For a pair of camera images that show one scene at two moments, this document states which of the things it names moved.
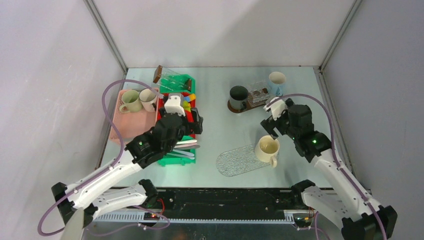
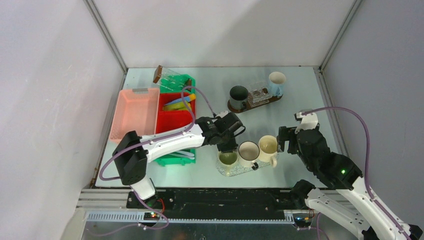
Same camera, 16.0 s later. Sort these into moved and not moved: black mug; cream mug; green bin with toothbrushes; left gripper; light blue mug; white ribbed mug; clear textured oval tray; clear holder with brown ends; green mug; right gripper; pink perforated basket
Moved: green mug; right gripper; left gripper; white ribbed mug
Not moved: clear holder with brown ends; black mug; pink perforated basket; light blue mug; cream mug; green bin with toothbrushes; clear textured oval tray
